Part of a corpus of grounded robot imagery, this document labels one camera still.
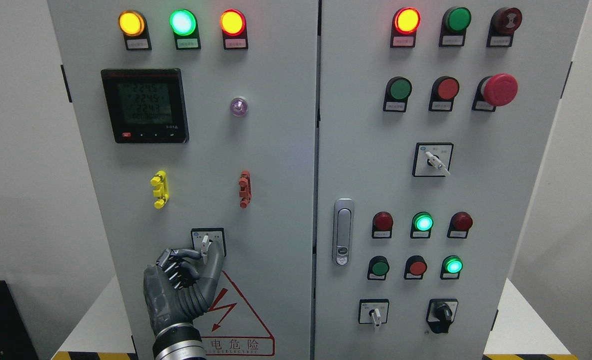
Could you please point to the white rotary switch lower right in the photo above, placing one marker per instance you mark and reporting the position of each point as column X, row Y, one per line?
column 373, row 311

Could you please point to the red electric warning sticker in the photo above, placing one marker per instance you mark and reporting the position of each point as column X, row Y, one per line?
column 232, row 327

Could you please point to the red emergency stop button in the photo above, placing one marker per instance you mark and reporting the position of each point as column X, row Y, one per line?
column 494, row 91

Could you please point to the green indicator top right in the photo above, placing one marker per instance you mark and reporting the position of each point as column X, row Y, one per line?
column 454, row 25

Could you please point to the green push button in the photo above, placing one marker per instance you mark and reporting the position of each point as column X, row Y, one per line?
column 378, row 268
column 397, row 92

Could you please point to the green push button lower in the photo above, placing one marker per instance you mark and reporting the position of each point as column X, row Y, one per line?
column 378, row 268

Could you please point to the red terminal clip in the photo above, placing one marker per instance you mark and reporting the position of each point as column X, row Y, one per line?
column 245, row 192

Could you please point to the yellow terminal clip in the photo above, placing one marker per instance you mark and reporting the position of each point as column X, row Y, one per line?
column 160, row 191

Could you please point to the dark red indicator left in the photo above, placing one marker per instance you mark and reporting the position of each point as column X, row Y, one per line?
column 382, row 225

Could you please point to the green push button upper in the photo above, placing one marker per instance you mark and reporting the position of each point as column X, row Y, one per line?
column 397, row 92

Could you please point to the red push button lower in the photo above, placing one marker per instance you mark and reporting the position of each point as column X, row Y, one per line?
column 415, row 268

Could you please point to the black rotary knob switch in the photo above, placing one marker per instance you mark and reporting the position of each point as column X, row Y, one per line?
column 440, row 314

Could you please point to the lit red indicator right door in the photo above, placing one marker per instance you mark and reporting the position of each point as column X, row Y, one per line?
column 405, row 23

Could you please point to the red-orange indicator light left door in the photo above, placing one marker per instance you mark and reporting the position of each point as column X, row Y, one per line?
column 234, row 33

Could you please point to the silver door handle lock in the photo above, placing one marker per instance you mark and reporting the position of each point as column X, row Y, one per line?
column 342, row 234

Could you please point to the clear white light bulb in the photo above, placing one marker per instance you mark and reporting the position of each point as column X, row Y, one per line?
column 239, row 106

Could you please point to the lit green button lower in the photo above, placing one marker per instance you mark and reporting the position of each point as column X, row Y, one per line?
column 451, row 268

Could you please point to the black silver robot forearm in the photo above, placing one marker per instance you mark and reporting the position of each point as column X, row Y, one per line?
column 181, row 341

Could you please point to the white rotary switch door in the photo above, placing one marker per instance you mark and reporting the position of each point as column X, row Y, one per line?
column 203, row 238

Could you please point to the dark red indicator right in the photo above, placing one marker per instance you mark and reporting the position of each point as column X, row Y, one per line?
column 459, row 226

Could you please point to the lit green indicator middle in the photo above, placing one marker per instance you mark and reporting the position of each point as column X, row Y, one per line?
column 421, row 225

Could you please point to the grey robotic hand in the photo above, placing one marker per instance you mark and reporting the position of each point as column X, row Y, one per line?
column 180, row 287

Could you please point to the white rotary switch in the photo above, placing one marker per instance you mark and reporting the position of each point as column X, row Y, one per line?
column 373, row 311
column 432, row 159

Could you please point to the green indicator light top left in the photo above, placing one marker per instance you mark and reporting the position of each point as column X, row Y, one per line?
column 185, row 27

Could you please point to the white rotary switch upper right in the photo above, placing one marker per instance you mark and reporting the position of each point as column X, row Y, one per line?
column 432, row 159

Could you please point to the grey right cabinet door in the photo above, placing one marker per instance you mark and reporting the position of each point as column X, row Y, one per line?
column 367, row 154

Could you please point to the grey left cabinet door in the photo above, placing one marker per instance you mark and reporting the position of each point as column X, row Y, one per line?
column 270, row 242

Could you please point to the dark red indicator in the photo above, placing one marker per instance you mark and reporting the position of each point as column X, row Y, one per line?
column 382, row 225
column 459, row 226

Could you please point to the red push button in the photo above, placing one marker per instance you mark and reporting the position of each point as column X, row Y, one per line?
column 415, row 268
column 443, row 92

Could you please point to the dark red buzzer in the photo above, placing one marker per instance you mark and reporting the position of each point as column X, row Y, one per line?
column 503, row 25

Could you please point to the yellow indicator light top left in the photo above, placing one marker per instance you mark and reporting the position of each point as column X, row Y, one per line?
column 135, row 30

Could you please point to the grey cabinet door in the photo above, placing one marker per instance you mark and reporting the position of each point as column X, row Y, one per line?
column 367, row 154
column 270, row 242

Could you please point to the red push button upper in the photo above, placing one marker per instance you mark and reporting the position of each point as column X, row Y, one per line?
column 443, row 92

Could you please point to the black digital power meter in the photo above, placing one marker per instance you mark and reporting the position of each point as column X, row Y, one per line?
column 146, row 105

